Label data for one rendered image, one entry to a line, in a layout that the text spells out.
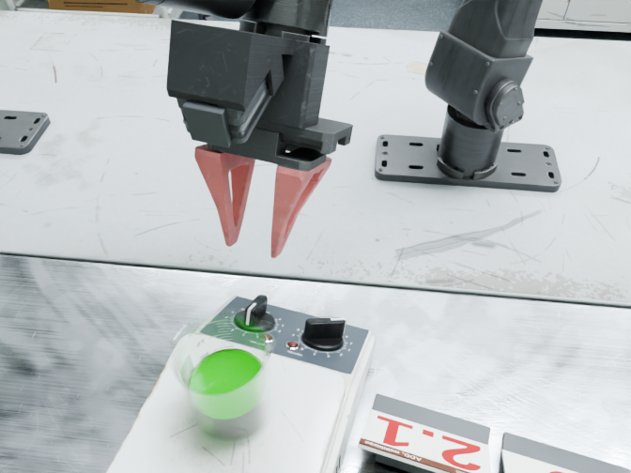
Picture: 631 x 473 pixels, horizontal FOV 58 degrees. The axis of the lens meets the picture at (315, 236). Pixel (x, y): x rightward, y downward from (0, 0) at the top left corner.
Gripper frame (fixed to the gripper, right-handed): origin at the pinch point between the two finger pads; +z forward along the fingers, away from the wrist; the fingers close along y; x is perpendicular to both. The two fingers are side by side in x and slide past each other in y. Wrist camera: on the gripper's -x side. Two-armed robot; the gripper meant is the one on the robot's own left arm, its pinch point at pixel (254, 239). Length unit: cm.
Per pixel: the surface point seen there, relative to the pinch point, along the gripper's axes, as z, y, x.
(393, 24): -26, -33, 247
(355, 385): 7.5, 9.7, -2.8
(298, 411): 7.5, 7.0, -7.5
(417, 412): 11.4, 14.3, 2.3
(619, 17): -44, 62, 251
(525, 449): 11.5, 22.5, 2.0
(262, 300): 5.4, 0.7, 1.6
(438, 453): 11.2, 16.3, -2.2
